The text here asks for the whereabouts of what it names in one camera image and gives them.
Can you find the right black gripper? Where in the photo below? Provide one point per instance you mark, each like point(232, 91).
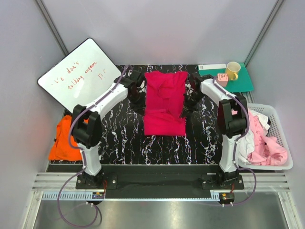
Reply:
point(188, 109)

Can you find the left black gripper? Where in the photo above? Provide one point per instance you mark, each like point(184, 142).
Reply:
point(140, 107)

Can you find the magenta t shirt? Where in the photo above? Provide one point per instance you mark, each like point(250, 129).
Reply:
point(164, 104)

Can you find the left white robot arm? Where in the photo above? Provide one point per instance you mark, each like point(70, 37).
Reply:
point(86, 125)

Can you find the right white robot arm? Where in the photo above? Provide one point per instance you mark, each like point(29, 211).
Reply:
point(232, 121)

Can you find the pink cube block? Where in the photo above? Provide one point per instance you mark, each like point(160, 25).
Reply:
point(222, 79)

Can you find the yellow mug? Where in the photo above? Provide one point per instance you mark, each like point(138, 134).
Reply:
point(232, 70)

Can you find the green cutting mat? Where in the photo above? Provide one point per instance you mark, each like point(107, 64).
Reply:
point(243, 84)

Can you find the white board with red writing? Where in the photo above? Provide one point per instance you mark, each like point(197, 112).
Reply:
point(81, 77)

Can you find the white t shirt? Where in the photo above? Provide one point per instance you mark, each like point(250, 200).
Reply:
point(250, 143)

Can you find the white plastic laundry basket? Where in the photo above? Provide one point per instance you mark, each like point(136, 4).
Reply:
point(275, 130)

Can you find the orange folded t shirt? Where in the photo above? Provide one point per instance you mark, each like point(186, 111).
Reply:
point(62, 143)

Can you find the pink t shirt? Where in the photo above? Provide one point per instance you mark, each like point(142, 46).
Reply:
point(266, 150)

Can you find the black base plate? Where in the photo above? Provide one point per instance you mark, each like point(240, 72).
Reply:
point(201, 176)

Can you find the aluminium rail frame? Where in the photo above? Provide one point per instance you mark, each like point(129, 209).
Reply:
point(62, 186)

